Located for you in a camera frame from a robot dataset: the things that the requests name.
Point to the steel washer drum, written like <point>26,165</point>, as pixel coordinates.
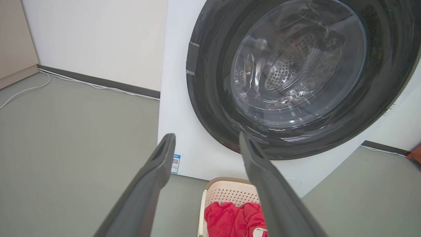
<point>289,65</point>

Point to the white garment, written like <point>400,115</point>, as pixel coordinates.
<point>260,232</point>

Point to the blue energy label sticker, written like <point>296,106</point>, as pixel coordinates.
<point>175,163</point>

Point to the cream laundry basket brown rim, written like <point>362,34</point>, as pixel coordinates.
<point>227,194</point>

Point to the red object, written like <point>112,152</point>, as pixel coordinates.
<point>416,156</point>

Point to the black round washer door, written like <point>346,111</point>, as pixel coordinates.
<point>213,108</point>

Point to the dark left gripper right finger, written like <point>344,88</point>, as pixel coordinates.
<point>276,204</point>

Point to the round white filter cover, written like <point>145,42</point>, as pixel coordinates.
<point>294,180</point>

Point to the white front-load washing machine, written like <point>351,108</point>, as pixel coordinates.
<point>184,131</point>

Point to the beige cabinet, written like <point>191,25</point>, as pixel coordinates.
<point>16,42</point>

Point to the red garment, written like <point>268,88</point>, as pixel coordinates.
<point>227,220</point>

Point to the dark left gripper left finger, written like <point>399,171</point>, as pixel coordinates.
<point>144,197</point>

